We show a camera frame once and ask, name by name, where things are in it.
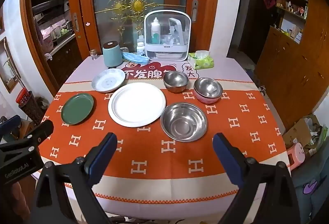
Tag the kitchen counter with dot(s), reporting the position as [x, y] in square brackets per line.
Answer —
[61, 42]

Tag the red door decoration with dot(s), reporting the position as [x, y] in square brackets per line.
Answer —
[270, 0]

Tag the blue face mask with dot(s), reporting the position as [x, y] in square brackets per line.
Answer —
[136, 58]

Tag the blue speckled plate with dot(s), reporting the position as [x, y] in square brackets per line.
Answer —
[108, 81]

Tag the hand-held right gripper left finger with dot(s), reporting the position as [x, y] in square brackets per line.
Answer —
[102, 154]

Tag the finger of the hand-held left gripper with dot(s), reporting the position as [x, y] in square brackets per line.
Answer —
[10, 122]
[38, 134]

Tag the dark wooden door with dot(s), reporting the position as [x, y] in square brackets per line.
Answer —
[257, 33]

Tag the orange patterned tablecloth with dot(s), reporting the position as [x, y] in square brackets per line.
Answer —
[154, 162]

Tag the grey cushion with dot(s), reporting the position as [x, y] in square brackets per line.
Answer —
[313, 198]

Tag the white bottle green label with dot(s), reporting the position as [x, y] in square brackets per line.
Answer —
[155, 33]

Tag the dark woven basket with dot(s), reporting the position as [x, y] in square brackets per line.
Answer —
[32, 110]

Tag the cardboard box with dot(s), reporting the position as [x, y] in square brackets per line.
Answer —
[298, 131]

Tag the white storage box clear cover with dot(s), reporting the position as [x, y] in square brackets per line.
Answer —
[167, 55]

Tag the small glass jar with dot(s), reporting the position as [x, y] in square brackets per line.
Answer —
[93, 54]

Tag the green tissue pack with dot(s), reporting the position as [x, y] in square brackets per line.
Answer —
[203, 62]

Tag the pink stool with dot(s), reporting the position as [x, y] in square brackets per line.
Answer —
[295, 155]

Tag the wall picture frame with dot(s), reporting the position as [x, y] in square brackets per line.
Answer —
[9, 69]

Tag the glass door with gold ornament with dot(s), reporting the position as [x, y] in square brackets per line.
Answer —
[108, 23]

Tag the white pill bottle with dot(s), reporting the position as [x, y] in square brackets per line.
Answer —
[140, 49]

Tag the clear plastic bottle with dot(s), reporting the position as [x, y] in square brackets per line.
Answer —
[171, 37]

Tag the small steel bowl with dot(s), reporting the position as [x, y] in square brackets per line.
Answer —
[176, 80]

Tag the teal cup with brown lid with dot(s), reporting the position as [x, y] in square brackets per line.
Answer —
[112, 56]

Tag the wooden door frame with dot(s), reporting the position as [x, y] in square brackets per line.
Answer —
[28, 33]

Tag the clear squeeze bottle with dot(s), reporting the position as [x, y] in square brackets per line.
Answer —
[140, 39]

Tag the pink bowl with steel lining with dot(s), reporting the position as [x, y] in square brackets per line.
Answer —
[208, 89]

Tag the red lidded jar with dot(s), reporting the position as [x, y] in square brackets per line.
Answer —
[23, 96]

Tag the green plate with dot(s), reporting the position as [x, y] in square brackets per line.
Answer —
[77, 109]

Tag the large white-rimmed steel bowl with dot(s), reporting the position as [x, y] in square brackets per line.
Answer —
[136, 104]

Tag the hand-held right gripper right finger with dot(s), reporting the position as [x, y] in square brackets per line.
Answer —
[227, 155]

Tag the wooden cabinet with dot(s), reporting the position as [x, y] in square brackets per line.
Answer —
[290, 72]

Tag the person's left hand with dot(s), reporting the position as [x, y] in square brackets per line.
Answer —
[19, 197]

